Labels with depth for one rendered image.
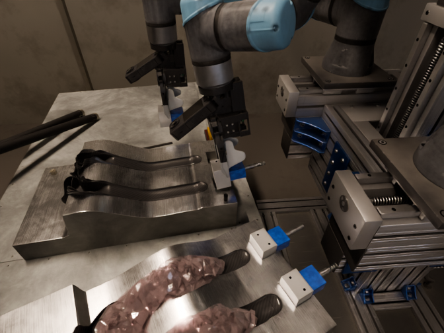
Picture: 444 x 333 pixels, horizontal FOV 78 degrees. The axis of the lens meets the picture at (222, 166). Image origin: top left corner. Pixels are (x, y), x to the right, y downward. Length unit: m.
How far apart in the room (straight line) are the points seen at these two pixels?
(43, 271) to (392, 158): 0.77
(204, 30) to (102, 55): 2.10
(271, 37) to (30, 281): 0.68
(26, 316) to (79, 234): 0.19
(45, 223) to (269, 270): 0.52
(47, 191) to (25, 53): 2.04
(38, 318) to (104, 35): 2.18
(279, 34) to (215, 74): 0.14
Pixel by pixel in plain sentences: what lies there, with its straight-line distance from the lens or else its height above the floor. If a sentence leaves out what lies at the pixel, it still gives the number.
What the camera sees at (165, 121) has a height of 0.92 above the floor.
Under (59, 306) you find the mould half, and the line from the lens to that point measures 0.57.
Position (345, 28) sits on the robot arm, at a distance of 0.93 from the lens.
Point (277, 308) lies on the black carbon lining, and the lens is 0.57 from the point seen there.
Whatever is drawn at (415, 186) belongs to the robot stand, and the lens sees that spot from 0.58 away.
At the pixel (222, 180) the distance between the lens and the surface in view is 0.65.
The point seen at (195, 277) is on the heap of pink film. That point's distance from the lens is 0.53.
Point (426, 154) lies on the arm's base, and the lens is 0.61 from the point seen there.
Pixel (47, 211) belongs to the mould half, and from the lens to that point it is 0.79.
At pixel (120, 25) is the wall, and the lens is 2.46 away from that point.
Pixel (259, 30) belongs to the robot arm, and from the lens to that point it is 0.45.
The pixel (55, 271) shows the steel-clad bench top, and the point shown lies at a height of 0.80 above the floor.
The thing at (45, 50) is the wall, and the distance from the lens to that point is 2.71.
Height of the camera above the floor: 1.38
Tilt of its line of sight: 41 degrees down
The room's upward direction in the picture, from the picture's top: straight up
